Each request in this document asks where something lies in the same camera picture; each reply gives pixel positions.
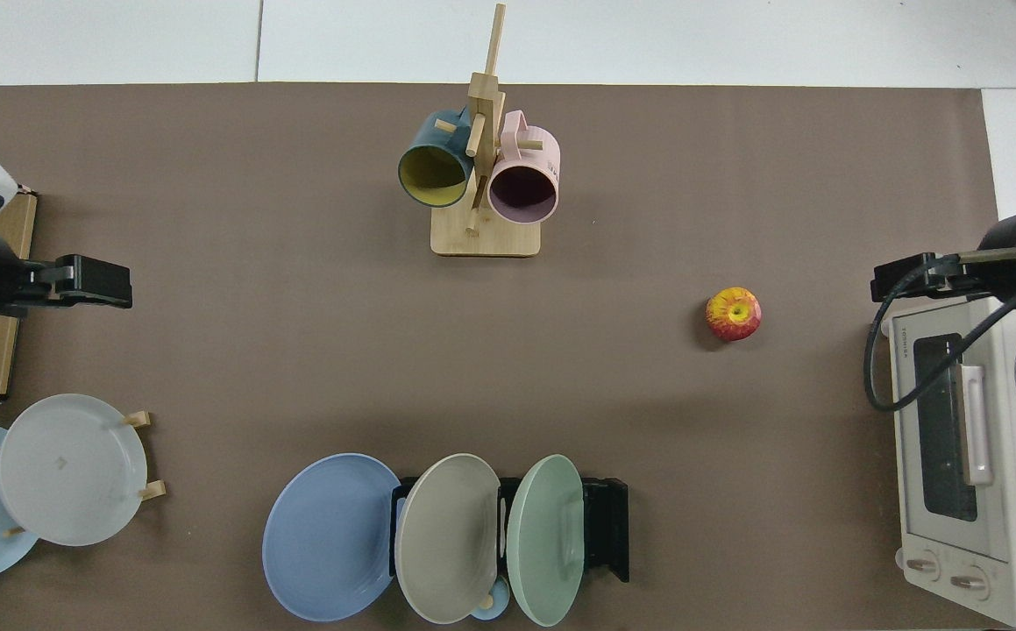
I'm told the beige plate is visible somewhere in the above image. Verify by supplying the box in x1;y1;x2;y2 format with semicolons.
394;452;503;626

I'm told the wooden plate rack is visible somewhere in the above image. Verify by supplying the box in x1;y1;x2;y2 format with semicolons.
0;409;167;538

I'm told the small blue round thing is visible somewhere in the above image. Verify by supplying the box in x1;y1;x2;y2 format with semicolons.
469;574;512;622

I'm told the grey plate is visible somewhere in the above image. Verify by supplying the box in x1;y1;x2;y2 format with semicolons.
0;393;149;548

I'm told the pink cup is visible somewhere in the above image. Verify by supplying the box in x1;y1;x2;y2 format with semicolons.
487;110;562;226

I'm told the dark teal cup yellow inside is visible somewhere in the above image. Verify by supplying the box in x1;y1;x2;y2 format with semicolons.
397;108;476;209

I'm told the black dish rack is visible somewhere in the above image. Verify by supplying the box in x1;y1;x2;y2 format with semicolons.
388;476;631;585

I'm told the brown table cloth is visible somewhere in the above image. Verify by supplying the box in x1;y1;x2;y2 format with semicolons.
0;82;1001;631

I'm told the pale toaster oven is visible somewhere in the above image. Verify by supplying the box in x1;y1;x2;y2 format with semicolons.
879;295;1016;629

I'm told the red yellow apple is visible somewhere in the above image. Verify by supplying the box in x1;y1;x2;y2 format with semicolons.
705;287;764;343

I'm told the pale green plate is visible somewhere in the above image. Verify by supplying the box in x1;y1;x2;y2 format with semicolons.
506;453;586;628

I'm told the wooden cup stand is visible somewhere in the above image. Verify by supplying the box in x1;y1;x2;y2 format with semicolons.
430;4;544;259

